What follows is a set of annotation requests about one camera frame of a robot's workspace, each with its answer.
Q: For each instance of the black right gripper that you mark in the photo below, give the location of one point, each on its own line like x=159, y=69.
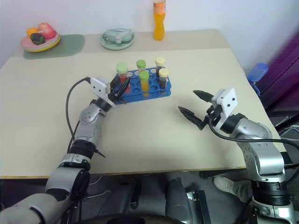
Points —
x=211, y=115

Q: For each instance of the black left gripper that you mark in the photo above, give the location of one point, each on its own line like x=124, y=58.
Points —
x=115, y=94

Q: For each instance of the red tube green cap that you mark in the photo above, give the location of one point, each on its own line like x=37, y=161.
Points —
x=122, y=67

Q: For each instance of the yellow labelled tube green cap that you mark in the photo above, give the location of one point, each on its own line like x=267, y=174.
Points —
x=144, y=84

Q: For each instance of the brown tube cream cap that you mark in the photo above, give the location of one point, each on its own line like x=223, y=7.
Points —
x=163, y=80

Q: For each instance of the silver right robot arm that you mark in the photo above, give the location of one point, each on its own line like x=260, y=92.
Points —
x=261, y=149

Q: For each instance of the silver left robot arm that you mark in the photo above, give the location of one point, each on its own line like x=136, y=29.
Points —
x=86, y=130

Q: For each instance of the blue test tube rack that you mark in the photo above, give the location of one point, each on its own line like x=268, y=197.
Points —
x=154, y=87

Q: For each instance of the dark tube cream cap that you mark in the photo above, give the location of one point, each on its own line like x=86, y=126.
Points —
x=160, y=61

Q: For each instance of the pale green plate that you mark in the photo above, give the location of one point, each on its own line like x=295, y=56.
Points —
x=116, y=45

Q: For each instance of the clear bag with white item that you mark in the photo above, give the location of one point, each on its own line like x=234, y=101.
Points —
x=118, y=36

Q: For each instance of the green placemat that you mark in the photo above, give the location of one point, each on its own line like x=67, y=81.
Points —
x=70, y=46

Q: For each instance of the blue ribbed plastic object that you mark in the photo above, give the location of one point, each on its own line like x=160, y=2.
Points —
x=258, y=72

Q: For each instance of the orange soda bottle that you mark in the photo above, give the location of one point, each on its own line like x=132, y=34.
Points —
x=158, y=25

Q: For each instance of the white sneaker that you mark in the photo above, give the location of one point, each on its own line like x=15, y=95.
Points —
x=224, y=185

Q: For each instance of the stack of pastel plates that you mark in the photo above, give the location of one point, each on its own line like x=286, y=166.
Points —
x=44, y=46

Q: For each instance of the pink toy peach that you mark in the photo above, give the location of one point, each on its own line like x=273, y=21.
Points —
x=46, y=30

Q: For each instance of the purple dark panel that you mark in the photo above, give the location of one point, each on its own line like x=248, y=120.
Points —
x=285, y=77

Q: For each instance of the dark purple toy mangosteen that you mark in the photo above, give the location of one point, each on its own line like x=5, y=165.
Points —
x=37, y=38

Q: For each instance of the grey trouser leg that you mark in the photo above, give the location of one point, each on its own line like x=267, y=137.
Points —
x=244, y=192

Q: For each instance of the dark rounded robot leg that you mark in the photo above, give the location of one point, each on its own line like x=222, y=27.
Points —
x=121, y=198
x=178, y=205

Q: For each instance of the orange toy fruit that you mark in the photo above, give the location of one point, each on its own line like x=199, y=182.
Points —
x=31, y=31

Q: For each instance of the dark rounded shape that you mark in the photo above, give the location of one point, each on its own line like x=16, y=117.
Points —
x=135, y=219

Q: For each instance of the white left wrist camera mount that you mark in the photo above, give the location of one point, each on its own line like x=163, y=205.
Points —
x=100, y=89

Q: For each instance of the black table frame bracket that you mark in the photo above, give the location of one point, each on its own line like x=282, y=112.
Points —
x=201, y=205

